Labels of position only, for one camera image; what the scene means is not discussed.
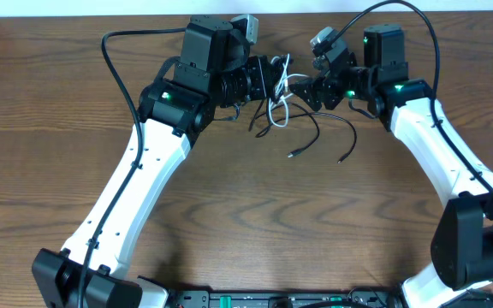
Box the thick black USB cable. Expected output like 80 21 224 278
248 55 294 139

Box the thin black USB cable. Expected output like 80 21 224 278
254 101 358 164

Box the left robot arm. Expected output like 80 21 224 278
32 15 285 307

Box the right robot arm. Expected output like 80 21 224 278
291 24 493 307

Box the white USB cable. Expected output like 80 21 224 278
267 53 312 128

